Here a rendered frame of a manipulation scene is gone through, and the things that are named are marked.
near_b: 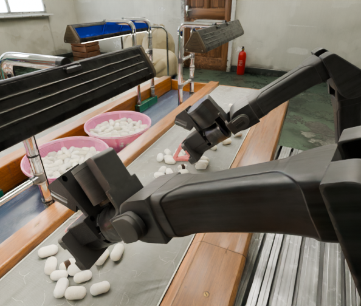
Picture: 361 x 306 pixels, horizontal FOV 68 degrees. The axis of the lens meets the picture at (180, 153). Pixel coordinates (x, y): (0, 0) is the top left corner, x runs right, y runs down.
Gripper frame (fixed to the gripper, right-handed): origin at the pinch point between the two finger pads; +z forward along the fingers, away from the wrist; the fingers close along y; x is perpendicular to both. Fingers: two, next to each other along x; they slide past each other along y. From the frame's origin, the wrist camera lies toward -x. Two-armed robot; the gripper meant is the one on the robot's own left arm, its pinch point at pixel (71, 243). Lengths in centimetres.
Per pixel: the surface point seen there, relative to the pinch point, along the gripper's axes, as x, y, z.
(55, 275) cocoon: 3.2, 3.7, 5.4
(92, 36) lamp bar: -55, -79, 26
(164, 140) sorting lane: 0, -56, 12
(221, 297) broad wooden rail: 21.7, -4.2, -18.0
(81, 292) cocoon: 7.5, 4.3, -0.1
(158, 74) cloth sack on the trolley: -53, -297, 138
